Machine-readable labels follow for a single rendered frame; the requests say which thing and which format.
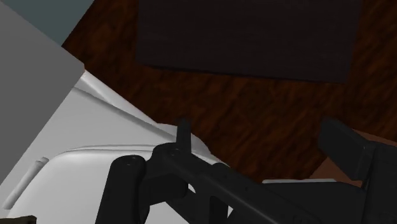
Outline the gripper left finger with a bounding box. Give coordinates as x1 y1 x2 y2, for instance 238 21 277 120
95 118 311 224

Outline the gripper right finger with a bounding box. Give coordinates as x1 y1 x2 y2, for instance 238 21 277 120
317 117 397 224

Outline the dark robot stand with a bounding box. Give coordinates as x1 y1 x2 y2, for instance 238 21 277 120
135 0 364 84

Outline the dark olive object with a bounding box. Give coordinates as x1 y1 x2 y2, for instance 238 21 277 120
0 215 38 224

